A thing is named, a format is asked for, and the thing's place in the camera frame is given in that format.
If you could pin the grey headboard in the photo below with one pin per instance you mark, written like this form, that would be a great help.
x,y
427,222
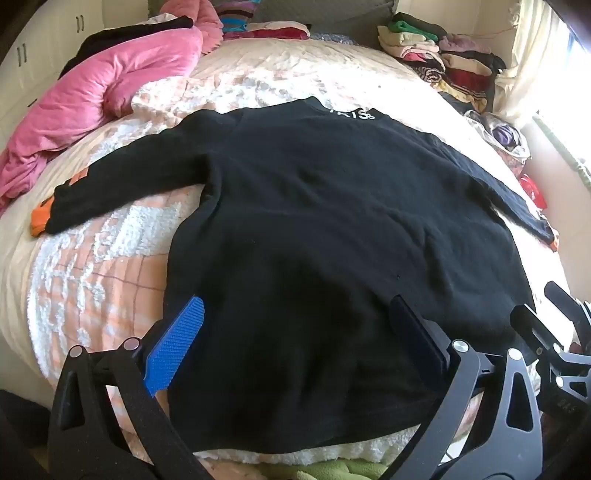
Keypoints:
x,y
323,16

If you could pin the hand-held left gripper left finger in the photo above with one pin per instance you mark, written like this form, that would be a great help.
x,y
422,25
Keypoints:
x,y
178,344

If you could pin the red folded garment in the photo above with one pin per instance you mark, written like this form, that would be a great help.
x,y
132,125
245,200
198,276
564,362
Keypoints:
x,y
272,33

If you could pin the green fleece clothing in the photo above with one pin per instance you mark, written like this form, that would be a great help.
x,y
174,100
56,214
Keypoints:
x,y
323,468

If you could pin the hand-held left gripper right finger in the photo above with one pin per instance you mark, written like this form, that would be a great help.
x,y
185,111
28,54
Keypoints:
x,y
418,330

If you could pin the black sweater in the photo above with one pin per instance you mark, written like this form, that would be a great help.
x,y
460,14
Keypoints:
x,y
323,203

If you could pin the striped knit garment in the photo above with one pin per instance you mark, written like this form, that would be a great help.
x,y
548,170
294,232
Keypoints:
x,y
235,14

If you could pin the orange plaid fleece blanket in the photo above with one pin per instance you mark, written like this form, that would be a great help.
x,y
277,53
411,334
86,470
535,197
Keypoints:
x,y
92,277

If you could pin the red cloth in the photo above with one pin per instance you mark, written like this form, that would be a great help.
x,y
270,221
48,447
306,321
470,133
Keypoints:
x,y
533,189

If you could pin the pile of folded clothes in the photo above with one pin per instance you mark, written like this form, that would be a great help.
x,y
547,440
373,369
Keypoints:
x,y
443,55

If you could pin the clear plastic bag of clothes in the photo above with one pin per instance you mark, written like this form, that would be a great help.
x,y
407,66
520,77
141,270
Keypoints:
x,y
501,134

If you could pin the cream curtain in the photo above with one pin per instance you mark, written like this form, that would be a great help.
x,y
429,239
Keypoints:
x,y
538,60

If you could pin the pink quilt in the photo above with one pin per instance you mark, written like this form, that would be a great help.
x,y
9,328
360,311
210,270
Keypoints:
x,y
97,87

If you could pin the white wardrobe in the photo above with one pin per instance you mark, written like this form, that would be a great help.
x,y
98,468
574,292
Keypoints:
x,y
41,55

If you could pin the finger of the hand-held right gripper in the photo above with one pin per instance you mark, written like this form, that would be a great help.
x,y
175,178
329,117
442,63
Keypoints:
x,y
565,300
535,330

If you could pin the black garment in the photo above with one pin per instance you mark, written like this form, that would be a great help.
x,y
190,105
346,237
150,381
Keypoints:
x,y
115,37

